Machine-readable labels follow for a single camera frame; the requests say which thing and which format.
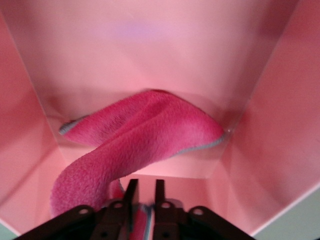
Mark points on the pink and grey cloth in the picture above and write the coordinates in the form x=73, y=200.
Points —
x=150, y=130

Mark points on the pink plastic bin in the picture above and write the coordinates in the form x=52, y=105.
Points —
x=160, y=50

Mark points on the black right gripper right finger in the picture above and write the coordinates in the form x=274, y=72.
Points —
x=160, y=195

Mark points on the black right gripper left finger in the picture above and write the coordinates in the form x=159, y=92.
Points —
x=132, y=195

